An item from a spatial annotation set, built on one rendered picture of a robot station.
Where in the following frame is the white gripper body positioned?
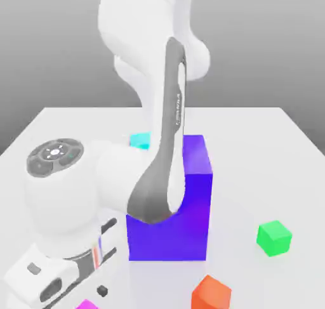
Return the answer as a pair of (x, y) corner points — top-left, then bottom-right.
(41, 246), (123, 309)

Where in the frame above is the small magenta cube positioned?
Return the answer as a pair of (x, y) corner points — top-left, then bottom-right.
(75, 298), (99, 309)

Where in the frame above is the small orange cube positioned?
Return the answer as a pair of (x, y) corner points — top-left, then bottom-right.
(190, 274), (232, 309)

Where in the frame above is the small cyan cube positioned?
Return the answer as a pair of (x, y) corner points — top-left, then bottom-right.
(129, 132), (152, 150)

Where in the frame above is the small green cube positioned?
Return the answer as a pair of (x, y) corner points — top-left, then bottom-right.
(255, 220), (293, 258)

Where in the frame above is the large blue box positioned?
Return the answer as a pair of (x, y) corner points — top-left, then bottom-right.
(126, 134), (213, 262)

